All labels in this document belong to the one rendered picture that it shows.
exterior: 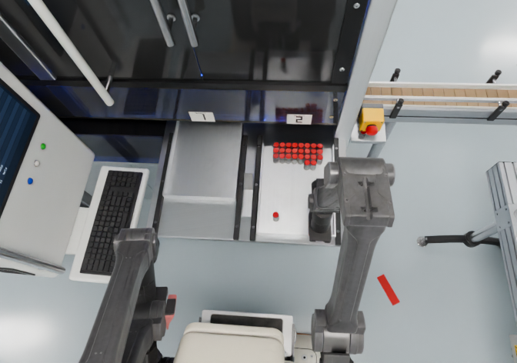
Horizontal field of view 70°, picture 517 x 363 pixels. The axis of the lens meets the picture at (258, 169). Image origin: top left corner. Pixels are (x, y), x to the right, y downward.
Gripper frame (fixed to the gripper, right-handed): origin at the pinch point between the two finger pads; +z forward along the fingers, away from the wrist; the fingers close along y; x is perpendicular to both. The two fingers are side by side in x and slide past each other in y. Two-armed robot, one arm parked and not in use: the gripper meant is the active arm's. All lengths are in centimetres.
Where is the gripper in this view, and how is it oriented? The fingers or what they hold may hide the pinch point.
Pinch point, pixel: (318, 237)
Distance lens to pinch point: 124.9
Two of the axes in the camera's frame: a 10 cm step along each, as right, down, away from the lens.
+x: -10.0, -0.3, 0.8
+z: 0.5, 5.6, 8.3
